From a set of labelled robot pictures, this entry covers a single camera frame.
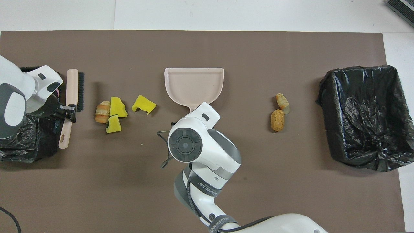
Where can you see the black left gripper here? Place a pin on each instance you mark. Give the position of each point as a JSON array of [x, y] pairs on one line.
[[50, 108]]

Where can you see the beige hand brush black bristles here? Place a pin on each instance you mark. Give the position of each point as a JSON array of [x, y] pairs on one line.
[[71, 87]]

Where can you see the orange striped croissant toy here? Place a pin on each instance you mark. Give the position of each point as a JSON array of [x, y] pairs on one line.
[[102, 112]]

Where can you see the small yellow sponge piece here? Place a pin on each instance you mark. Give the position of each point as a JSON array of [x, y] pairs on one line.
[[114, 125]]

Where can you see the yellow sponge piece green backing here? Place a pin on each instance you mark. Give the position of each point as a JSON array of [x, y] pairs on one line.
[[117, 108]]

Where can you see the notched yellow sponge piece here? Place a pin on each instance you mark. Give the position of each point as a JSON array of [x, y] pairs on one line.
[[143, 104]]

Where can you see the beige plastic dustpan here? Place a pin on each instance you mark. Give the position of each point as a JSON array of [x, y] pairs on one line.
[[194, 84]]

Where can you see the brown bread roll toy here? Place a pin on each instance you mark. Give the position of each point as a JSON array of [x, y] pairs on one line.
[[277, 120]]

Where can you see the pale ridged pastry toy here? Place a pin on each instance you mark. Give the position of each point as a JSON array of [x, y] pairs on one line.
[[282, 102]]

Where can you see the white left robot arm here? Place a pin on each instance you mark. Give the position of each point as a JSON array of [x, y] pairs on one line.
[[16, 84]]

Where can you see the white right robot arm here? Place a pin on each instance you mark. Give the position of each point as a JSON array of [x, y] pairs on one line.
[[207, 152]]

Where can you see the closed black-wrapped bin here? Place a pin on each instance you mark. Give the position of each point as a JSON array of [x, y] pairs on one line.
[[29, 149]]

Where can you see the open black-lined trash bin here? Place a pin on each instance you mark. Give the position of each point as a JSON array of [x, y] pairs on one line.
[[365, 129]]

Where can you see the brown table mat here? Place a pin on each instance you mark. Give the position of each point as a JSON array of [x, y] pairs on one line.
[[258, 48]]

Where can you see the dark ribbed panel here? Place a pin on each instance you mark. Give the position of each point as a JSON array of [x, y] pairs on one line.
[[404, 8]]

